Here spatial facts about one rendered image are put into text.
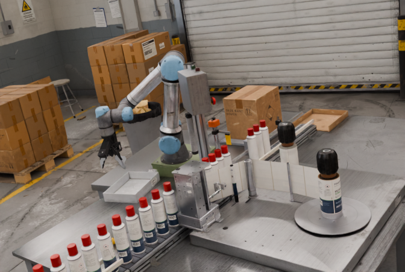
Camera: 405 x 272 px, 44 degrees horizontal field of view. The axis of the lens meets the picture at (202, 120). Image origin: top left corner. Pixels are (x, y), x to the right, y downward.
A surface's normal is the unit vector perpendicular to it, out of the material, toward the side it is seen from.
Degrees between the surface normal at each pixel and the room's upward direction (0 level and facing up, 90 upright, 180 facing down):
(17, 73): 90
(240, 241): 0
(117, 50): 89
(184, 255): 0
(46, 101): 90
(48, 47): 90
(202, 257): 0
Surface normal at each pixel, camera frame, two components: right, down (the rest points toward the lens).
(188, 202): -0.60, 0.33
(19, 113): 0.90, 0.00
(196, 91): 0.29, 0.25
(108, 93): -0.37, 0.33
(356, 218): -0.16, -0.94
